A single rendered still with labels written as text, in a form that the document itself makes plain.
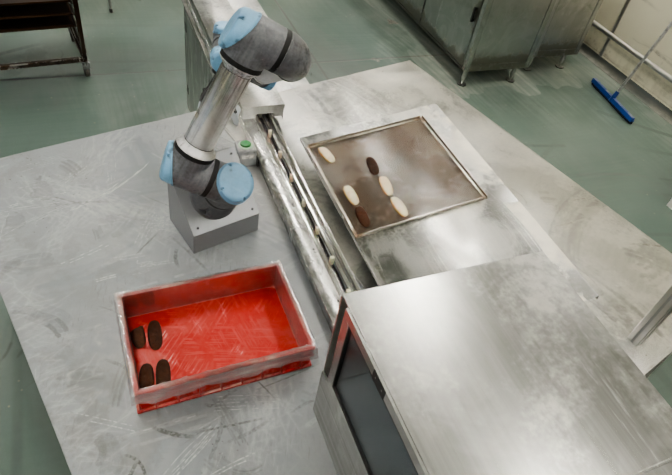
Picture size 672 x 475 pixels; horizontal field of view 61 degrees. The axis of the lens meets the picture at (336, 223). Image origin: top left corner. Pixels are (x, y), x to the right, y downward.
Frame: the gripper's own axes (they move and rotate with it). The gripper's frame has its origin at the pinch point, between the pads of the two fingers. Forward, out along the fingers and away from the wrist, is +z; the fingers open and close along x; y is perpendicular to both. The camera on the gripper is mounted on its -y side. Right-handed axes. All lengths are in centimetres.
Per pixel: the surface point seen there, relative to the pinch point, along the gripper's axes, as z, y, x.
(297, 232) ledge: 14, -25, -42
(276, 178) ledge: 13.7, -2.6, -25.7
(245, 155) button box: 12.6, 2.8, -11.0
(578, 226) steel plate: 13, 29, -139
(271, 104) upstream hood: 6.9, 33.0, -8.7
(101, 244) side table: 21, -53, 13
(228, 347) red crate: 20, -72, -39
